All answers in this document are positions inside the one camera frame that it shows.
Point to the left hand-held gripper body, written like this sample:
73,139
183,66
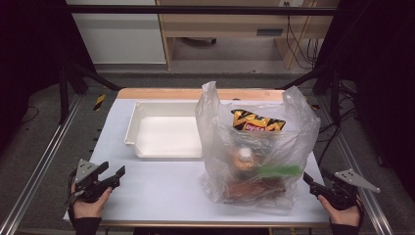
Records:
85,182

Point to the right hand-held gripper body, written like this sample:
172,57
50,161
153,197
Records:
342,194

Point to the green snack packet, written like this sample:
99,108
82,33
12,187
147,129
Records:
280,171

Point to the brown chocolate box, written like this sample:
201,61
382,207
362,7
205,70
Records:
254,191

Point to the white plastic tray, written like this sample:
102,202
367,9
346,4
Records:
166,137

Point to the orange drink bottle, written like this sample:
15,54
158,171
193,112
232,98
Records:
244,160

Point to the black yellow chips bag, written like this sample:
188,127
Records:
257,122

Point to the clear plastic bag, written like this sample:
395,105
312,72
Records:
221,137

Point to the person's right hand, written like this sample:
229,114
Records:
344,217

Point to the person's left hand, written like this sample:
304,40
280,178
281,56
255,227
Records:
88,209

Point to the white table mat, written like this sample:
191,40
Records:
156,189

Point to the black metal stand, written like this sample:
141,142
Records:
334,98
63,98

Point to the black curtain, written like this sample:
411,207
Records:
29,65
385,81

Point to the white cabinet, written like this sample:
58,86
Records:
120,39

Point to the black chair base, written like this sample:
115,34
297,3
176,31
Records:
202,41

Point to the light wooden desk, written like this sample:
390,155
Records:
225,24

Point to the aluminium frame rail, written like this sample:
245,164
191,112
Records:
365,182
42,163

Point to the black horizontal frame bar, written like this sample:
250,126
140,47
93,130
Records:
195,9

